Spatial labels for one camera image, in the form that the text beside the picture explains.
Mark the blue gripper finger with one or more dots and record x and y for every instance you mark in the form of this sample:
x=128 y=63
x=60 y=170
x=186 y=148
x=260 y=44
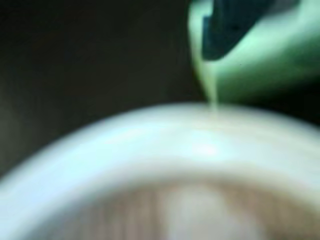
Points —
x=222 y=35

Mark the green wooden cube block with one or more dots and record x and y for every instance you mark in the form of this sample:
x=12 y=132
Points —
x=262 y=70

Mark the white round bucket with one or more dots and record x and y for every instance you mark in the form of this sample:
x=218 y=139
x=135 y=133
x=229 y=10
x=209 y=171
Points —
x=150 y=145

